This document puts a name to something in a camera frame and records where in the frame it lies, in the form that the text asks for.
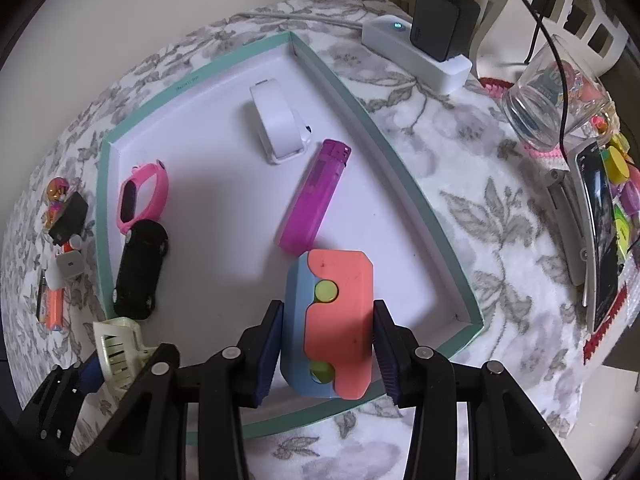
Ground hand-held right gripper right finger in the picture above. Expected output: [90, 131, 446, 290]
[372, 300, 593, 480]

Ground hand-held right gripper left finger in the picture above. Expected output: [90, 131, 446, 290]
[75, 300, 285, 480]

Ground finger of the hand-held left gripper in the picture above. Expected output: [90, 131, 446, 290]
[75, 352, 107, 396]

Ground cream hair claw clip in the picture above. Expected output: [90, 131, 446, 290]
[92, 317, 161, 396]

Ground salmon and blue plastic toy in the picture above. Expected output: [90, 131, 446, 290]
[280, 249, 375, 401]

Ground orange oblong case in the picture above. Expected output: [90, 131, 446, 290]
[44, 280, 66, 333]

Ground white charger cube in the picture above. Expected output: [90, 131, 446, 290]
[46, 252, 86, 291]

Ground black toy car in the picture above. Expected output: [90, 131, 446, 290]
[111, 218, 171, 321]

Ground teal cardboard box lid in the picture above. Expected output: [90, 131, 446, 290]
[95, 30, 485, 448]

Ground black charger adapter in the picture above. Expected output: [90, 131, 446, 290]
[48, 191, 89, 246]

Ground purple lighter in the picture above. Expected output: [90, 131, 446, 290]
[277, 139, 352, 256]

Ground pink smartwatch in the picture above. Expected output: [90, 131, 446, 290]
[116, 159, 170, 233]

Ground pink dog toy figure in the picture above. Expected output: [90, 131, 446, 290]
[45, 176, 73, 231]

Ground white smartwatch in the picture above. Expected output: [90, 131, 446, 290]
[249, 77, 316, 165]

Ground grey phone stand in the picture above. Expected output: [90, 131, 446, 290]
[546, 167, 598, 306]

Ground black smartphone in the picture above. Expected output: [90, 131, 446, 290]
[574, 141, 623, 333]

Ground clear glass cup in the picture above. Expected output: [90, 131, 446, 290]
[501, 42, 615, 152]

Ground white power strip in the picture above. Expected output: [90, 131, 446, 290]
[361, 15, 473, 95]

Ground pile of colourful plastic toys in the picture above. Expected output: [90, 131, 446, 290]
[590, 110, 640, 261]

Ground white lattice basket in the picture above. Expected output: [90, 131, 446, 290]
[475, 0, 631, 76]

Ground black cable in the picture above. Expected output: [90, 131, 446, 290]
[435, 0, 573, 171]

